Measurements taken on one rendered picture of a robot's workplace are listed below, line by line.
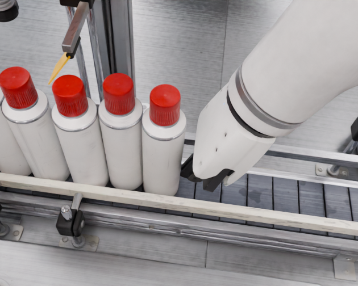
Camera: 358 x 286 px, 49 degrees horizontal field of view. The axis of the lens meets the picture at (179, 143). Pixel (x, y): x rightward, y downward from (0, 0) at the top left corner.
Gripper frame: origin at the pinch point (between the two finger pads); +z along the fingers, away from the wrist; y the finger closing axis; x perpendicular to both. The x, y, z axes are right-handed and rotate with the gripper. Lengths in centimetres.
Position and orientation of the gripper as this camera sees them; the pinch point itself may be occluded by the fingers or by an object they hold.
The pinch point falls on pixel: (196, 168)
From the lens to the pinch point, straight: 53.2
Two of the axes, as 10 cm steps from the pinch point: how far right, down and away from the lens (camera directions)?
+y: -1.2, 8.2, -5.6
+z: -3.9, 4.8, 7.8
